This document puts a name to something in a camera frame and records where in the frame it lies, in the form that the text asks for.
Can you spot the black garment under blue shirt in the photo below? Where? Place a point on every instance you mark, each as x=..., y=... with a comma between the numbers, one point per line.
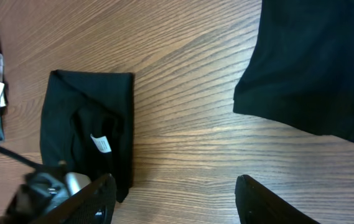
x=301, y=72

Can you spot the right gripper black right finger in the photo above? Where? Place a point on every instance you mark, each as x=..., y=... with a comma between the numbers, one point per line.
x=258, y=205

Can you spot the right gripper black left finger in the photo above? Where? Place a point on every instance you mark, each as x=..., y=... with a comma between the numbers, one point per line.
x=94, y=204

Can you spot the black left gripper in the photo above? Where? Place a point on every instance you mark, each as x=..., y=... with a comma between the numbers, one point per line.
x=44, y=189

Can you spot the black t-shirt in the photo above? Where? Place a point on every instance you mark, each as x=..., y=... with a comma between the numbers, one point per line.
x=87, y=121

